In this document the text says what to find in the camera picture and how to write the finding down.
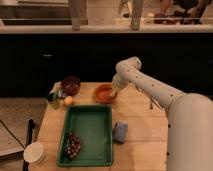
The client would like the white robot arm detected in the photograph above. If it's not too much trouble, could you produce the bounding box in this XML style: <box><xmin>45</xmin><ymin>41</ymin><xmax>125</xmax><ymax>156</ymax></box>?
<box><xmin>112</xmin><ymin>57</ymin><xmax>213</xmax><ymax>171</ymax></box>

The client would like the orange red bowl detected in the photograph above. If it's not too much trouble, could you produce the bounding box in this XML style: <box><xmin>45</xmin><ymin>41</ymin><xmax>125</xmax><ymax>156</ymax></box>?
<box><xmin>93</xmin><ymin>84</ymin><xmax>116</xmax><ymax>104</ymax></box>

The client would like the dark maroon bowl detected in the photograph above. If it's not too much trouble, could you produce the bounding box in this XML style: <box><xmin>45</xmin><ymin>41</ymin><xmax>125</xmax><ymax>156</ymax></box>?
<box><xmin>61</xmin><ymin>76</ymin><xmax>81</xmax><ymax>96</ymax></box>

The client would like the blue sponge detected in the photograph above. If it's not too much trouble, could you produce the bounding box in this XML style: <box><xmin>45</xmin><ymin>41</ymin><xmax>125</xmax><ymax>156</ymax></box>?
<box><xmin>113</xmin><ymin>122</ymin><xmax>128</xmax><ymax>143</ymax></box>

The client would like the green plastic tray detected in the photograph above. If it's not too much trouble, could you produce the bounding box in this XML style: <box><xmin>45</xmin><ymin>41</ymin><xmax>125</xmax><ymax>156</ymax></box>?
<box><xmin>57</xmin><ymin>105</ymin><xmax>114</xmax><ymax>167</ymax></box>

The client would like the small onion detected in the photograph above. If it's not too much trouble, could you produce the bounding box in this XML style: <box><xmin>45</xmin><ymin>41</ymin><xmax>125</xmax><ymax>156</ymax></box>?
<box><xmin>64</xmin><ymin>96</ymin><xmax>74</xmax><ymax>106</ymax></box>

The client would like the green cup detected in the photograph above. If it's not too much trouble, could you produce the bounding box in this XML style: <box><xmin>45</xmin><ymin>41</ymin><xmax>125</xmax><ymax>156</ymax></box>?
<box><xmin>46</xmin><ymin>92</ymin><xmax>59</xmax><ymax>109</ymax></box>

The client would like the bunch of red grapes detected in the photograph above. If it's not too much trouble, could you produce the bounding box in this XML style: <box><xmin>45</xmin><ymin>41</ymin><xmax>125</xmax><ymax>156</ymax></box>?
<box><xmin>65</xmin><ymin>132</ymin><xmax>81</xmax><ymax>160</ymax></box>

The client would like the black handle tool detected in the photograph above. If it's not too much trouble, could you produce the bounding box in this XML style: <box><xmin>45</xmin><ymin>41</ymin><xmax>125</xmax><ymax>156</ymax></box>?
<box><xmin>22</xmin><ymin>119</ymin><xmax>35</xmax><ymax>171</ymax></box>

